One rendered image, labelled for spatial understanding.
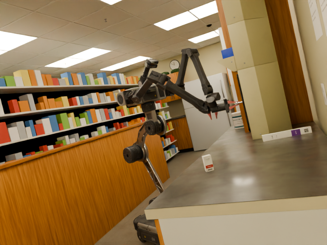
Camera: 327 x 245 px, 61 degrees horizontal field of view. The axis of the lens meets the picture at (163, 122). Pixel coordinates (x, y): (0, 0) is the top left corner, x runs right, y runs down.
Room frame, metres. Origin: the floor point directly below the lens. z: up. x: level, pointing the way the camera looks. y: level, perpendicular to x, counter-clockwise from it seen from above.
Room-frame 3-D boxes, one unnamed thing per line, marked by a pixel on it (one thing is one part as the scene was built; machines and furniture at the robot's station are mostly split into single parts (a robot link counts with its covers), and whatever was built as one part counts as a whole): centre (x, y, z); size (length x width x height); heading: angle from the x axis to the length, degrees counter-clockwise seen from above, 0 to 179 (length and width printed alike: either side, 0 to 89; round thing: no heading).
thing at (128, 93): (2.40, 0.22, 1.45); 0.09 x 0.08 x 0.12; 130
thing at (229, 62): (1.99, -0.56, 1.46); 0.32 x 0.11 x 0.10; 156
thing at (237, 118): (2.56, -0.70, 1.02); 0.13 x 0.13 x 0.15
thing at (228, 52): (2.08, -0.60, 1.56); 0.10 x 0.10 x 0.09; 66
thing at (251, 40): (1.92, -0.73, 1.33); 0.32 x 0.25 x 0.77; 156
